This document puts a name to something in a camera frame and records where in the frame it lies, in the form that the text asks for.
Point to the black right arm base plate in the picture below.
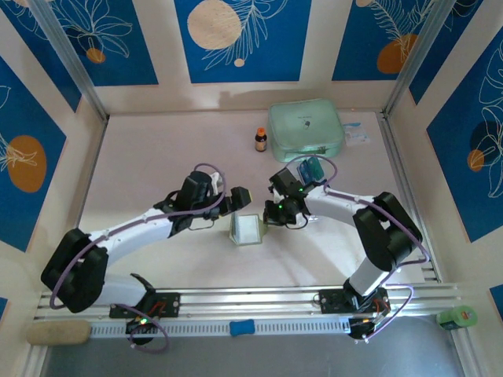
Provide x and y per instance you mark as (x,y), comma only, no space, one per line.
(332,301)

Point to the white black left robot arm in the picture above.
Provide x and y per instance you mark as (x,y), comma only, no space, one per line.
(133,231)

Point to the aluminium frame post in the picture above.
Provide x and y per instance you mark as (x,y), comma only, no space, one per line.
(418,51)
(67,51)

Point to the white blue packet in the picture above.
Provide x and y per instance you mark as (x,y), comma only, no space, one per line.
(357,135)

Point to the aluminium table edge rail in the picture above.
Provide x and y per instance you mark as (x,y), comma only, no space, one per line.
(397,157)

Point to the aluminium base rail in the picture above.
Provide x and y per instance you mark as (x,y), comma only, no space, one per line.
(251,300)

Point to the mint green zip pouch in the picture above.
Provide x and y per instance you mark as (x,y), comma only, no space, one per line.
(304,129)

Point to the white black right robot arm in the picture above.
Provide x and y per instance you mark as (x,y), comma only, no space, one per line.
(338,204)

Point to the small brown bottle orange cap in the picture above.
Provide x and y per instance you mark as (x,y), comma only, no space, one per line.
(261,143)

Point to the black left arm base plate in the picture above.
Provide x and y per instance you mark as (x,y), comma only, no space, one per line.
(169,304)

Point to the beige foam block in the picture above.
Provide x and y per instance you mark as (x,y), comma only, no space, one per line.
(59,333)

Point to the green tape roll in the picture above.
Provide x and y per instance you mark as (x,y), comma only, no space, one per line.
(456,317)

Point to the blue bone-shaped clip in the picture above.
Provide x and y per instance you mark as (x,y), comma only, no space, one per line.
(242,328)

